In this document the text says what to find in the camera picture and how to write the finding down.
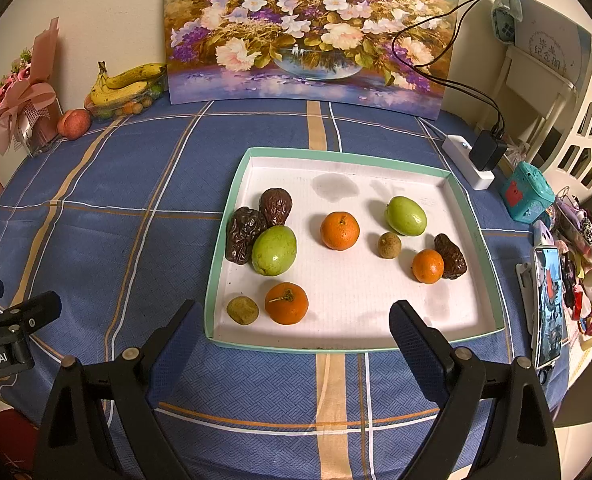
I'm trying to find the small brown longan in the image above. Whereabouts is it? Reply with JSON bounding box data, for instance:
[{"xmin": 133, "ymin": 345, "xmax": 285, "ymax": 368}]
[
  {"xmin": 226, "ymin": 296, "xmax": 259, "ymax": 325},
  {"xmin": 377, "ymin": 232, "xmax": 403, "ymax": 259}
]

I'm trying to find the yellow banana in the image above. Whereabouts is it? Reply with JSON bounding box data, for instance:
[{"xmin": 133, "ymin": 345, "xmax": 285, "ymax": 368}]
[
  {"xmin": 104, "ymin": 62, "xmax": 167, "ymax": 90},
  {"xmin": 90, "ymin": 61, "xmax": 151, "ymax": 106}
]

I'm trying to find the white power strip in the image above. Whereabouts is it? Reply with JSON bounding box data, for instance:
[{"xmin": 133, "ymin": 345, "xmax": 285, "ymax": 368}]
[{"xmin": 442, "ymin": 135, "xmax": 495, "ymax": 191}]

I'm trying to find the flower painting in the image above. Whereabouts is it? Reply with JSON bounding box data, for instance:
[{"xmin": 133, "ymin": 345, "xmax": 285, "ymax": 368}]
[{"xmin": 165, "ymin": 0, "xmax": 461, "ymax": 121}]

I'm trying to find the orange mandarin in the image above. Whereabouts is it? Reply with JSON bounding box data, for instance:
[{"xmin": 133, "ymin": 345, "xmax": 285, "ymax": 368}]
[
  {"xmin": 264, "ymin": 282, "xmax": 309, "ymax": 326},
  {"xmin": 412, "ymin": 249, "xmax": 446, "ymax": 285},
  {"xmin": 320, "ymin": 211, "xmax": 361, "ymax": 251}
]

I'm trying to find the pile of small toys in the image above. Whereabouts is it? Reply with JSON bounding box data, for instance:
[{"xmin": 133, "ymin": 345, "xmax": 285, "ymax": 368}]
[{"xmin": 546, "ymin": 187, "xmax": 592, "ymax": 351}]

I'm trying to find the dried red date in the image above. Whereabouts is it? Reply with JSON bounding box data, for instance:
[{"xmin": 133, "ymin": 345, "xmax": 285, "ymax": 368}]
[
  {"xmin": 434, "ymin": 233, "xmax": 468, "ymax": 280},
  {"xmin": 258, "ymin": 188, "xmax": 293, "ymax": 228},
  {"xmin": 225, "ymin": 206, "xmax": 269, "ymax": 264}
]

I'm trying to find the pale blue printed board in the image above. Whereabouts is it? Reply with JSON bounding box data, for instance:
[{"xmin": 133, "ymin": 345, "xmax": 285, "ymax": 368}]
[{"xmin": 516, "ymin": 0, "xmax": 592, "ymax": 86}]

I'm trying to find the pile of kumquats and longans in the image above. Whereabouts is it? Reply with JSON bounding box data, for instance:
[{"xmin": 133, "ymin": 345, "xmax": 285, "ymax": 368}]
[{"xmin": 96, "ymin": 94, "xmax": 165, "ymax": 120}]

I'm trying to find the white tray with green rim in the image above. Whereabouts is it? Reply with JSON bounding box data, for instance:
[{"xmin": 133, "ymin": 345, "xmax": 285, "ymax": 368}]
[{"xmin": 204, "ymin": 147, "xmax": 507, "ymax": 354}]

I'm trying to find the teal toy box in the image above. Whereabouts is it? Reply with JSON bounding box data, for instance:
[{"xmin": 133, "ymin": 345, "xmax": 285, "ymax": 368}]
[{"xmin": 500, "ymin": 161, "xmax": 556, "ymax": 223}]

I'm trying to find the clear plastic container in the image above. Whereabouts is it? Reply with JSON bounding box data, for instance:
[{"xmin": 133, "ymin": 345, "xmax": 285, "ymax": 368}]
[{"xmin": 84, "ymin": 80, "xmax": 167, "ymax": 122}]

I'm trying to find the black charger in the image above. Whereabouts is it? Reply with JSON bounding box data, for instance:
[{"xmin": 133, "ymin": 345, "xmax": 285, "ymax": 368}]
[{"xmin": 471, "ymin": 130, "xmax": 508, "ymax": 172}]

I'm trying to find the pink flower bouquet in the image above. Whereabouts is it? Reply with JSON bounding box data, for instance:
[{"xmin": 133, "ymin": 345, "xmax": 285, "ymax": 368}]
[{"xmin": 0, "ymin": 16, "xmax": 64, "ymax": 157}]

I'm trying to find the blue checked tablecloth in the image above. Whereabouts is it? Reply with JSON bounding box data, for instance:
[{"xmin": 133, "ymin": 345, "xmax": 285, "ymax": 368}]
[{"xmin": 0, "ymin": 97, "xmax": 572, "ymax": 480}]

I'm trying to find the smartphone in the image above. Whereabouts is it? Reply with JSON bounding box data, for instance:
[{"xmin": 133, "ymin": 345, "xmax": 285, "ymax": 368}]
[{"xmin": 532, "ymin": 246, "xmax": 569, "ymax": 370}]

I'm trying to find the red apple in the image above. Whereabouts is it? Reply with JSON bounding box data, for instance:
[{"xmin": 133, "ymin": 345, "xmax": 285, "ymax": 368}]
[{"xmin": 57, "ymin": 109, "xmax": 92, "ymax": 140}]

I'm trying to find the black power cable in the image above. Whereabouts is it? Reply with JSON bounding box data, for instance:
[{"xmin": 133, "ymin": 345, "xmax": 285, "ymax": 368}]
[{"xmin": 392, "ymin": 0, "xmax": 514, "ymax": 138}]

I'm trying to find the green jujube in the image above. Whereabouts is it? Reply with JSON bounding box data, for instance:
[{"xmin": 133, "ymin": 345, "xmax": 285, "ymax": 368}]
[
  {"xmin": 251, "ymin": 225, "xmax": 297, "ymax": 277},
  {"xmin": 385, "ymin": 196, "xmax": 428, "ymax": 236}
]

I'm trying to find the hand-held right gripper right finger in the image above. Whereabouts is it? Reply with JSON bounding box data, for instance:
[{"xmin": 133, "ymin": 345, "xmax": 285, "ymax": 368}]
[{"xmin": 388, "ymin": 300, "xmax": 562, "ymax": 480}]

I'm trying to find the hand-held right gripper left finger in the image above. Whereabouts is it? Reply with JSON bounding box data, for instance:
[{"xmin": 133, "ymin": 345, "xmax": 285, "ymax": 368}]
[{"xmin": 33, "ymin": 300, "xmax": 207, "ymax": 480}]

